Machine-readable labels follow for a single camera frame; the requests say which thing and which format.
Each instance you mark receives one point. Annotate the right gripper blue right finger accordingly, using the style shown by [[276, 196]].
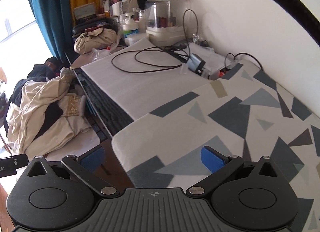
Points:
[[212, 159]]

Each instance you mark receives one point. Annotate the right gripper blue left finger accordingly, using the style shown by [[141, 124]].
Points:
[[92, 159]]

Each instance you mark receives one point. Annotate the cream long-sleeve top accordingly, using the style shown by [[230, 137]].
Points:
[[48, 117]]

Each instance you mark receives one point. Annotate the geometric patterned mat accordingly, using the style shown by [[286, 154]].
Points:
[[244, 113]]

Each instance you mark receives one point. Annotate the black garment pile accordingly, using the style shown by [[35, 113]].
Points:
[[40, 73]]

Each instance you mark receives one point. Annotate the white foam sheet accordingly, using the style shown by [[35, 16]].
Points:
[[140, 80]]

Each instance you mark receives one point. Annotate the grey power adapter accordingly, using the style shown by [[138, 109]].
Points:
[[195, 64]]

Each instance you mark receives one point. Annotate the white lotion pump bottle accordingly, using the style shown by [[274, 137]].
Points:
[[130, 26]]

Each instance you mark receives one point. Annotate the clear cosmetic organiser box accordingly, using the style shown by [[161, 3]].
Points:
[[164, 21]]

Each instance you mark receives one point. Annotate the teal curtain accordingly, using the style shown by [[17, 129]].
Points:
[[55, 23]]

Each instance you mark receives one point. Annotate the beige drawstring bag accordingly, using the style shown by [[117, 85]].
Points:
[[96, 39]]

